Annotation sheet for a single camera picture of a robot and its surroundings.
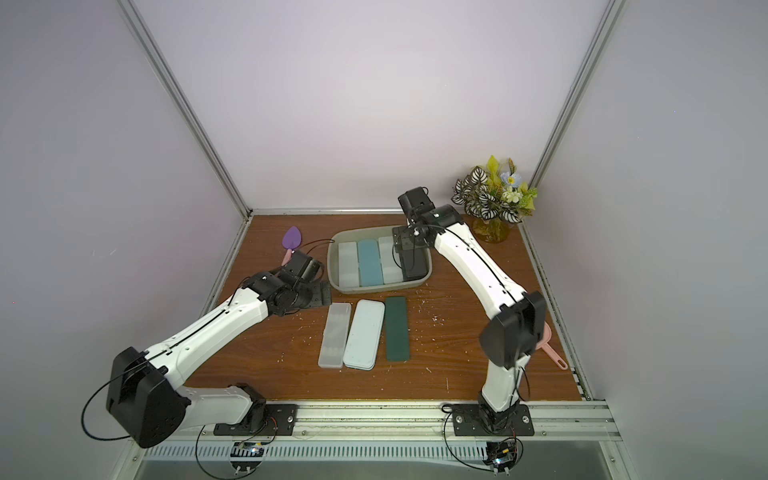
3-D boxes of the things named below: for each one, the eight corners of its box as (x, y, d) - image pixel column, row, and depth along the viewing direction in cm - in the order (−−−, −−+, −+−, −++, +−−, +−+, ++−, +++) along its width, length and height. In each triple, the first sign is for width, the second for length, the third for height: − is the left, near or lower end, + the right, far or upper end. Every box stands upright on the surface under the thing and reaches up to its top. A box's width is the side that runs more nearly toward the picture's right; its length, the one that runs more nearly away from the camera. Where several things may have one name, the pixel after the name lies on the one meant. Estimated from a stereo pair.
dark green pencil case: (385, 361, 84) (385, 359, 83) (386, 299, 97) (386, 296, 96) (409, 361, 84) (409, 359, 83) (407, 299, 97) (407, 296, 95)
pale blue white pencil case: (342, 366, 83) (341, 364, 82) (359, 301, 96) (358, 298, 95) (373, 372, 82) (373, 369, 81) (386, 305, 95) (386, 302, 94)
